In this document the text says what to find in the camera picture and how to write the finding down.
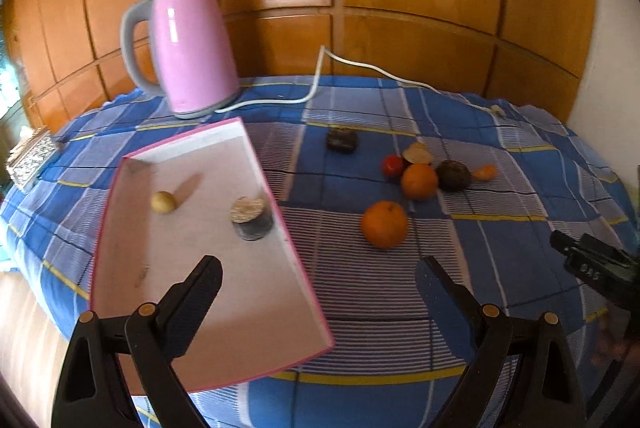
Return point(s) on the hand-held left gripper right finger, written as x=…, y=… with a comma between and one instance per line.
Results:
x=432, y=288

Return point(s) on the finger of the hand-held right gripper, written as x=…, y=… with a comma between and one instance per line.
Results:
x=575, y=253

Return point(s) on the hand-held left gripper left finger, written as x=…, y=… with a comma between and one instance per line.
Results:
x=207, y=280

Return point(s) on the white box with pink rim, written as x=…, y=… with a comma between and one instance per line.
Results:
x=200, y=228

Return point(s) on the orange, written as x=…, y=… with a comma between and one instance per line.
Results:
x=420, y=183
x=384, y=225

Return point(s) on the dark round avocado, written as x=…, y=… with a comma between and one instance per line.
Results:
x=453, y=176

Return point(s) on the small tangerine piece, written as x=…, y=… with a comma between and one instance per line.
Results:
x=485, y=173

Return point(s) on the small red tomato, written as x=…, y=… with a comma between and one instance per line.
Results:
x=391, y=165

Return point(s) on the dark rough lumpy fruit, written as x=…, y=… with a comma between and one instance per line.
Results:
x=342, y=140

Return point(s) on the dark cylindrical cake piece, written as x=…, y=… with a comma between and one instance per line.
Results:
x=250, y=220

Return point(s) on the blue plaid tablecloth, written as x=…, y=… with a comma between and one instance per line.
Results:
x=350, y=288

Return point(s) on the small yellow round fruit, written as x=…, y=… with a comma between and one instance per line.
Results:
x=163, y=202

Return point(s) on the white power plug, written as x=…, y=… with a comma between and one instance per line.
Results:
x=496, y=109

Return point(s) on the silver patterned tissue box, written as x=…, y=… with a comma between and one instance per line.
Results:
x=30, y=160

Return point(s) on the pink electric kettle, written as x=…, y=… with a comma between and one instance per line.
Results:
x=192, y=47

